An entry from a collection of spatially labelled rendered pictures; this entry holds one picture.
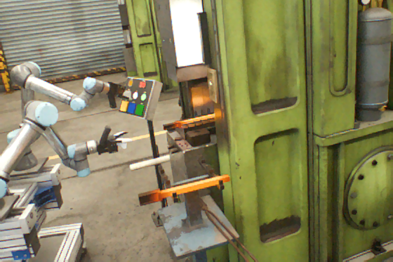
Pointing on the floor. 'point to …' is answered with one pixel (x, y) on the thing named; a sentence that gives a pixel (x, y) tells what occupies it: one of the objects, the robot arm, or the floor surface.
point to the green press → (143, 24)
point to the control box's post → (155, 158)
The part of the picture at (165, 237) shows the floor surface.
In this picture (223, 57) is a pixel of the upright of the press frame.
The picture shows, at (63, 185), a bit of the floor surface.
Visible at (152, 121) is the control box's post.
